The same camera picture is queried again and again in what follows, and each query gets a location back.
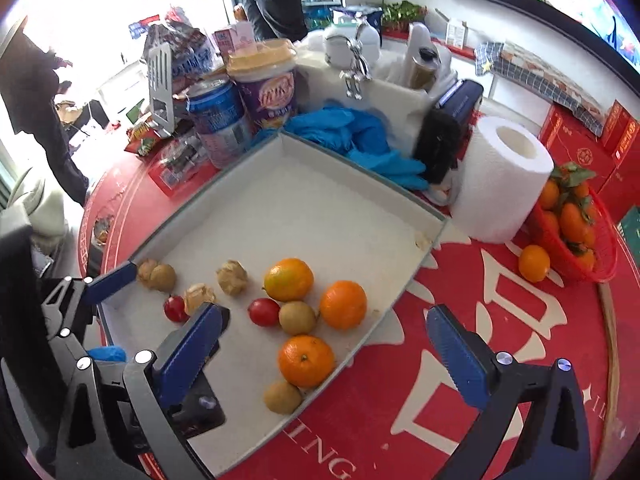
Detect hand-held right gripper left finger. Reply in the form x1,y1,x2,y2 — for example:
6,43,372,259
55,302,223,480

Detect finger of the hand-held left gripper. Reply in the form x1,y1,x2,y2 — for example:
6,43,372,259
169,306,231,437
42,261,138,331

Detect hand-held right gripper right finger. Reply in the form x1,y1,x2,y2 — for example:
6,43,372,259
425,304,593,480

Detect cherry tomato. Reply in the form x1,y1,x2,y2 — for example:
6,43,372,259
248,298,281,327
163,295,190,324

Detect orange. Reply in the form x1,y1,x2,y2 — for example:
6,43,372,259
277,335,336,389
263,258,315,302
518,244,552,283
319,280,368,331

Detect grey cardboard box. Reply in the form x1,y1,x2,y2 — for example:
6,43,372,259
96,130,448,479

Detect round brown fruit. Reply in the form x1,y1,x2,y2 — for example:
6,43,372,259
150,263,177,291
278,301,318,336
264,379,303,415

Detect beige jacket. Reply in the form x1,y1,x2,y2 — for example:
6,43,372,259
0,164,70,243

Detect clear red-trim candy packets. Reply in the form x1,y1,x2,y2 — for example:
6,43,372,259
146,132,223,197

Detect green red snack packet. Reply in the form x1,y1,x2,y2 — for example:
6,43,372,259
123,114,168,157

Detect long wooden stick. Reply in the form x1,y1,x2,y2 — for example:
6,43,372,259
596,282,630,480

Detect red plastic basket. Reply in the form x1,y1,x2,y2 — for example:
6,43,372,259
527,180,619,285

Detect white paper towel roll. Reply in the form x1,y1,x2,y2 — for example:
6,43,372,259
451,115,556,244

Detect pile of leafy tangerines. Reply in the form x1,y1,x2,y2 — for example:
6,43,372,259
536,161,599,272

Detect blue drink can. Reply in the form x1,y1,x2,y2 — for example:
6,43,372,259
186,79,254,171

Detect white slotted plastic stand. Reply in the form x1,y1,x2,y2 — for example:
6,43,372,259
144,41,177,139

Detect green gift box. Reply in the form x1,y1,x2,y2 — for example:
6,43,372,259
617,206,640,253

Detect black electronic device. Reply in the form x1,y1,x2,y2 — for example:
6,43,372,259
411,79,486,184

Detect pile of blue gloves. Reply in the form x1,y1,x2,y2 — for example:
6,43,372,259
284,104,432,192

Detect clear snack bag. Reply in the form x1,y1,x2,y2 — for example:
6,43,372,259
142,6,217,93

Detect purple instant drink cup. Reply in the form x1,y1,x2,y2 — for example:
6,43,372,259
226,39,301,135

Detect stack of red gift boxes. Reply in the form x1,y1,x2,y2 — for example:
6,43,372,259
539,100,640,223

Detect pink milk carton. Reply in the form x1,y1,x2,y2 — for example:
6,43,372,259
212,20,259,57

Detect metal-lidded spice jar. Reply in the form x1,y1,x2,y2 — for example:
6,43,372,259
410,46,442,92

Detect white foam box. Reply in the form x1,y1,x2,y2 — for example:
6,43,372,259
294,35,460,111

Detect checked cloth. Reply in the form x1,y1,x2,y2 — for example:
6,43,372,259
474,40,611,135

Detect silver rabbit figurine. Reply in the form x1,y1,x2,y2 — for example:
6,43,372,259
339,23,375,102

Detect white plastic bottle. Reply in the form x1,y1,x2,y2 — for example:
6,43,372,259
407,22,433,58

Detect small white box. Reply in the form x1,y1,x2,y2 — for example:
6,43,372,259
444,18,470,50

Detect white ceramic pot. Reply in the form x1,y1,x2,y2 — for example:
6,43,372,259
321,22,382,65

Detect potted green plant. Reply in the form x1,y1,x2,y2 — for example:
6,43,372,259
379,0,429,37

